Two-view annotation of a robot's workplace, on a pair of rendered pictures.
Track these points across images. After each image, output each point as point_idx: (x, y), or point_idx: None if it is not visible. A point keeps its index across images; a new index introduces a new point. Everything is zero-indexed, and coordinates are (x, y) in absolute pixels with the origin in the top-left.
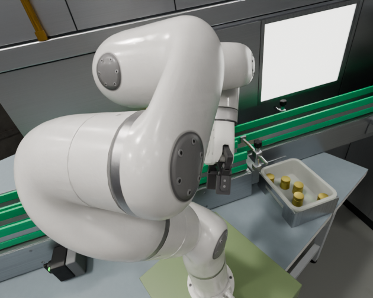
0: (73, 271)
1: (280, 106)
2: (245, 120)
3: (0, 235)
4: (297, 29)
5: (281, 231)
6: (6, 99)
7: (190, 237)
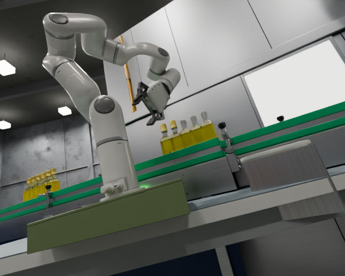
0: None
1: None
2: None
3: (74, 188)
4: (275, 71)
5: (237, 195)
6: None
7: (78, 77)
